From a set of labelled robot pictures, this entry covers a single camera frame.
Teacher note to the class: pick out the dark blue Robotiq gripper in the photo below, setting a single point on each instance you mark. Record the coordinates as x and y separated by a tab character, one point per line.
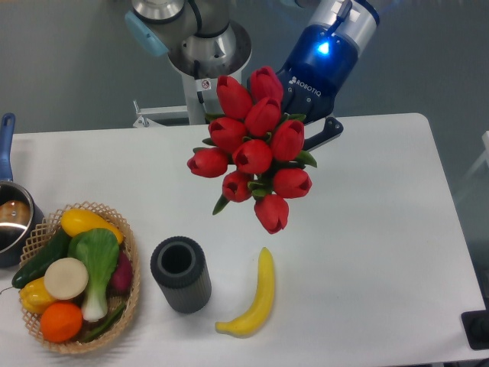
311	77

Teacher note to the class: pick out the red tulip bouquet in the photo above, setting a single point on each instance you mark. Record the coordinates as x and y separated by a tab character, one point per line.
256	148

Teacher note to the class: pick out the dark grey ribbed vase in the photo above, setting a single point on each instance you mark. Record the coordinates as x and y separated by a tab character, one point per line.
178	265

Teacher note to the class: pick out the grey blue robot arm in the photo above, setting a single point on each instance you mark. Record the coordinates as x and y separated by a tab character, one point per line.
203	43

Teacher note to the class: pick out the yellow banana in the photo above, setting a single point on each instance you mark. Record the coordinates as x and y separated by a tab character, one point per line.
249	322

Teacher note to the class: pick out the black device at edge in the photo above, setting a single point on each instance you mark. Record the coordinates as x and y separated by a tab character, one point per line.
475	324

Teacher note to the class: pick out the green bok choy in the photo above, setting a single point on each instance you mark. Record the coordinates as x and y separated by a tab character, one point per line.
98	250

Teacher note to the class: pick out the yellow squash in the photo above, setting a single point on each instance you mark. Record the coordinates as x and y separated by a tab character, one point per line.
76	221

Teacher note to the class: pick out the dark green cucumber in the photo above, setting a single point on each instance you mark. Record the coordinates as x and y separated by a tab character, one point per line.
54	250

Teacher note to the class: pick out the green bean pod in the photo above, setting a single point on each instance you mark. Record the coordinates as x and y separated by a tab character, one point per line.
112	318

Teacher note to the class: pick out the woven wicker basket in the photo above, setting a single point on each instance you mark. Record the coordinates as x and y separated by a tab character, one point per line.
40	236

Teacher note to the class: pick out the beige round slice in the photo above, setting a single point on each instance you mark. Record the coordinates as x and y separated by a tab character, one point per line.
66	278

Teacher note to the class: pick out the orange fruit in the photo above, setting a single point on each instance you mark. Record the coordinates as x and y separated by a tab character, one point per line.
61	321

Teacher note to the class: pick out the yellow bell pepper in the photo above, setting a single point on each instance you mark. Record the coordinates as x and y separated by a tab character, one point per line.
35	298

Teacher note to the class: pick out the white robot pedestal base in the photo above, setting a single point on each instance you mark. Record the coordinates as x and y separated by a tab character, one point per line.
200	99

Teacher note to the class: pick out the white frame at right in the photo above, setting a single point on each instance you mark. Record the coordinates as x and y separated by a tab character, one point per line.
474	174

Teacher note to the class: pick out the blue handled saucepan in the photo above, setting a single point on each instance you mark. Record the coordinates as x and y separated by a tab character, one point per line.
19	212

